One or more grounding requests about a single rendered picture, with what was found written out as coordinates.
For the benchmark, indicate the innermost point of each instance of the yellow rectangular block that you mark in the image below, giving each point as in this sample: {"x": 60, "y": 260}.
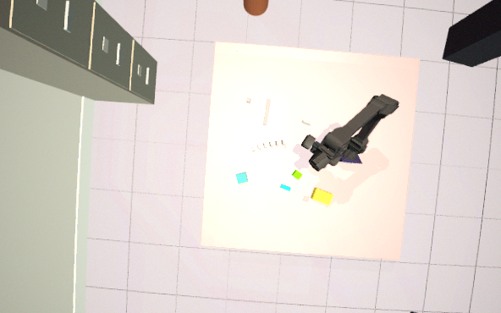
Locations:
{"x": 321, "y": 196}

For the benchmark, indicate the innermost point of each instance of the lime green block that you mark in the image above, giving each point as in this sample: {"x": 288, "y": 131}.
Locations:
{"x": 297, "y": 174}

